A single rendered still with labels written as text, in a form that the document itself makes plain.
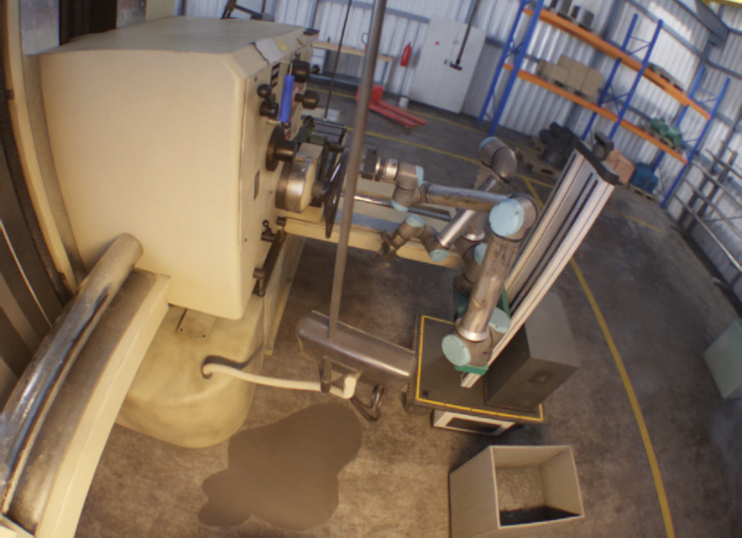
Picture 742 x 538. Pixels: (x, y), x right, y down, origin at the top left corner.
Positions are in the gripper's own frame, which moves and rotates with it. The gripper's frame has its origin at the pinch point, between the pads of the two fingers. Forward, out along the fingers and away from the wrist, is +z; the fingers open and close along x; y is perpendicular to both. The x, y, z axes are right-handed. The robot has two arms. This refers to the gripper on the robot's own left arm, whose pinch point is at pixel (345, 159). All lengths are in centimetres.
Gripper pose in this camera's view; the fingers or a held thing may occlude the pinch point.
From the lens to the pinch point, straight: 157.2
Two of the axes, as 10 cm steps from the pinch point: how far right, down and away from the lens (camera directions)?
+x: -1.6, 9.2, -3.6
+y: 1.7, -3.3, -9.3
